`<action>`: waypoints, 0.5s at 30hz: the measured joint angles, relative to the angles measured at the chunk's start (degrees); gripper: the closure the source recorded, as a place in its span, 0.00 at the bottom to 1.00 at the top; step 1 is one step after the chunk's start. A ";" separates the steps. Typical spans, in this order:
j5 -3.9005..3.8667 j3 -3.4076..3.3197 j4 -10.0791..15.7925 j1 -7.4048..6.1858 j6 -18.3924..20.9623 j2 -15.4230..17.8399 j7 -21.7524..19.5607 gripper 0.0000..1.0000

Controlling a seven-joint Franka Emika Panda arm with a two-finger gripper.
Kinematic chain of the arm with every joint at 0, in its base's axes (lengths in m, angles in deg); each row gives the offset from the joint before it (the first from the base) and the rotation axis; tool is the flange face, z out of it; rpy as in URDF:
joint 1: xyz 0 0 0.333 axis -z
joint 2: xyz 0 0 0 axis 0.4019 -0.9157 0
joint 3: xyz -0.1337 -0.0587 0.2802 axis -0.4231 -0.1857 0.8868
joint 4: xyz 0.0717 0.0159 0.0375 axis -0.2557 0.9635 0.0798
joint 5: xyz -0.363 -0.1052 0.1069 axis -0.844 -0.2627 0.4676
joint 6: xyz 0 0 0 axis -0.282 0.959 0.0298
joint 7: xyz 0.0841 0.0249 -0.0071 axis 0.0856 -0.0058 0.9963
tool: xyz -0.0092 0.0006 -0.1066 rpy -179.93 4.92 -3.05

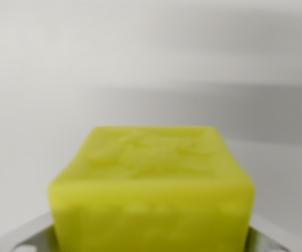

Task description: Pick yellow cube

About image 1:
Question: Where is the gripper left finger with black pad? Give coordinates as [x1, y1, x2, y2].
[0, 212, 61, 252]

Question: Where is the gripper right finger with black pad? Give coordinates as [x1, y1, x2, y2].
[245, 213, 292, 252]

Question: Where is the yellow cube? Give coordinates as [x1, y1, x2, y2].
[47, 125, 256, 252]

